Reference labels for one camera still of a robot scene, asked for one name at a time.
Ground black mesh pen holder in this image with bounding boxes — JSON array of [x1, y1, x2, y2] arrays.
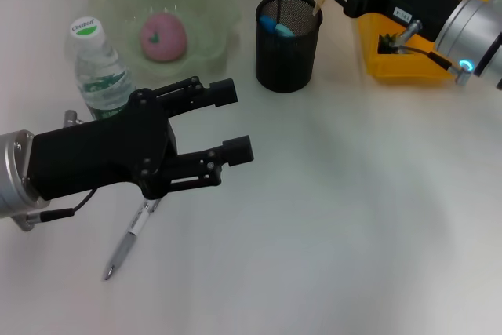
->
[[256, 0, 325, 95]]

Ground translucent green fruit bowl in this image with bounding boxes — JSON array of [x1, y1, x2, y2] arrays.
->
[[89, 0, 242, 87]]

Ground grey white ballpoint pen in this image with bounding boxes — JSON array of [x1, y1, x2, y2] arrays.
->
[[102, 198, 160, 281]]

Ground clear green-label water bottle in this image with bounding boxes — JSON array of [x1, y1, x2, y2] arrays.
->
[[69, 16, 138, 121]]

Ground wrist cable with plug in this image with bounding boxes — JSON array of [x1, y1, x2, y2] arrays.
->
[[394, 19, 472, 86], [15, 188, 98, 233]]

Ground left wrist cable with plug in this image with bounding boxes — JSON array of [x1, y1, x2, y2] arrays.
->
[[15, 188, 98, 233]]

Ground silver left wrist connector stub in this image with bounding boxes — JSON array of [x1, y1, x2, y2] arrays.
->
[[64, 110, 87, 126]]

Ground right wrist cable with plug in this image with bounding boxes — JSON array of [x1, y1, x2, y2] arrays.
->
[[394, 19, 472, 86]]

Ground pink toy peach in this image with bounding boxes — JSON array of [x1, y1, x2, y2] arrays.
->
[[140, 12, 188, 62]]

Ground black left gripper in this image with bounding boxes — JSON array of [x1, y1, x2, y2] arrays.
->
[[31, 89, 177, 201]]

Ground yellow plastic bin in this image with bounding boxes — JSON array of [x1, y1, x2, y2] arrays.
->
[[351, 0, 493, 85]]

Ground green plastic wrapper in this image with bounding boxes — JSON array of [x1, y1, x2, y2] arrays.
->
[[378, 32, 402, 56]]

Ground blue scissors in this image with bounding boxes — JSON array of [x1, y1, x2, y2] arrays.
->
[[259, 15, 296, 38]]

